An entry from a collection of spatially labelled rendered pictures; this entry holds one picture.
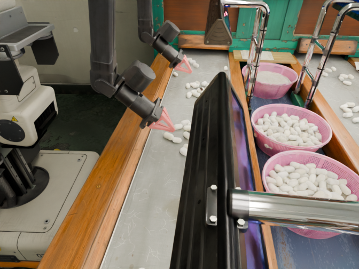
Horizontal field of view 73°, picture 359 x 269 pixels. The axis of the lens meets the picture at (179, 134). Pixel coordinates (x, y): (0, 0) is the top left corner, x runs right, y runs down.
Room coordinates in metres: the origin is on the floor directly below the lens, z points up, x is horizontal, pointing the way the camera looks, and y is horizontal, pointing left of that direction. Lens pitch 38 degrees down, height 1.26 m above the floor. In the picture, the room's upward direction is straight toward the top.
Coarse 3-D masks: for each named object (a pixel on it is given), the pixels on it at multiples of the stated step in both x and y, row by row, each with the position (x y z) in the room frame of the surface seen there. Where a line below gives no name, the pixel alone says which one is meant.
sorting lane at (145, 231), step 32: (192, 64) 1.32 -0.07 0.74; (224, 64) 1.32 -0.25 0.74; (192, 96) 0.95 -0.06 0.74; (160, 160) 0.54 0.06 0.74; (128, 192) 0.42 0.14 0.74; (160, 192) 0.42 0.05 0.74; (128, 224) 0.32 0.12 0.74; (160, 224) 0.32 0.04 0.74; (128, 256) 0.25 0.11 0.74; (160, 256) 0.25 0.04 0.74
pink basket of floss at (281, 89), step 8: (264, 64) 1.26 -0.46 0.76; (272, 64) 1.25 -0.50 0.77; (288, 72) 1.18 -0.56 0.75; (296, 80) 1.06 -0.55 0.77; (256, 88) 1.05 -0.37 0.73; (264, 88) 1.03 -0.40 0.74; (272, 88) 1.02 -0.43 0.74; (280, 88) 1.02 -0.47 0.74; (288, 88) 1.05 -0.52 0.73; (256, 96) 1.06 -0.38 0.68; (264, 96) 1.04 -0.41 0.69; (272, 96) 1.03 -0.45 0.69; (280, 96) 1.04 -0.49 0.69
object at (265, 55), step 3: (240, 51) 1.41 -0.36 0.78; (243, 51) 1.41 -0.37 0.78; (246, 51) 1.41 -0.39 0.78; (264, 51) 1.41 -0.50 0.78; (267, 51) 1.42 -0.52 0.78; (243, 54) 1.36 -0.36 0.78; (246, 54) 1.36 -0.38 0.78; (261, 54) 1.36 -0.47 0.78; (264, 54) 1.36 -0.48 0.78; (267, 54) 1.36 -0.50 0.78; (270, 54) 1.36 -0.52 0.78; (243, 57) 1.32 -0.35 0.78; (246, 57) 1.32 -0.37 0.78; (261, 57) 1.32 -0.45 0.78; (264, 57) 1.32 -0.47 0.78; (267, 57) 1.32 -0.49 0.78; (270, 57) 1.32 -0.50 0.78
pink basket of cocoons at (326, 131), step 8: (272, 104) 0.83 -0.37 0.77; (280, 104) 0.83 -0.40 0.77; (256, 112) 0.78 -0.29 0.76; (264, 112) 0.81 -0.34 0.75; (280, 112) 0.82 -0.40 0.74; (288, 112) 0.81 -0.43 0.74; (312, 112) 0.77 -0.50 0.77; (256, 120) 0.77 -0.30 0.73; (320, 120) 0.73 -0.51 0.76; (256, 128) 0.67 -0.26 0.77; (320, 128) 0.71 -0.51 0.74; (328, 128) 0.67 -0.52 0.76; (256, 136) 0.68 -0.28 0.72; (264, 136) 0.63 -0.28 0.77; (328, 136) 0.64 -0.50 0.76; (272, 144) 0.61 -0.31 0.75; (280, 144) 0.59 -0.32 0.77; (264, 152) 0.65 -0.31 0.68; (272, 152) 0.62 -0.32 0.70; (288, 160) 0.60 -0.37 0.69
